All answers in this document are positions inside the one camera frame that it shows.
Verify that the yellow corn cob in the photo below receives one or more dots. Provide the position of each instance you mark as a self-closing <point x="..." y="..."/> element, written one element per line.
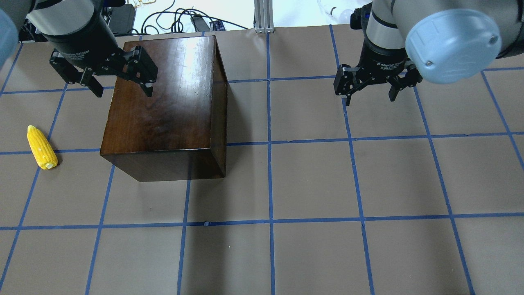
<point x="41" y="149"/>

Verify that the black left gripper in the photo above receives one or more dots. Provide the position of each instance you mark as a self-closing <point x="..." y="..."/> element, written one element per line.
<point x="81" y="43"/>

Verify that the aluminium frame post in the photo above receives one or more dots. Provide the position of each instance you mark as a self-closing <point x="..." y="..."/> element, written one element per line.
<point x="263" y="16"/>

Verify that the dark wooden drawer cabinet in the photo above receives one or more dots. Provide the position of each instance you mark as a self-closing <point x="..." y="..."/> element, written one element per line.
<point x="179" y="132"/>

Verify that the black power adapter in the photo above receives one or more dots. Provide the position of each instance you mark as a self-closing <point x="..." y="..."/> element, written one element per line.
<point x="122" y="19"/>

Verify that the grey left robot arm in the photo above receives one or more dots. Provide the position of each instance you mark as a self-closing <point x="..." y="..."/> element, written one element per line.
<point x="53" y="17"/>

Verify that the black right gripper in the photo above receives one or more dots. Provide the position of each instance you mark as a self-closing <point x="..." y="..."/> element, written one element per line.
<point x="382" y="59"/>

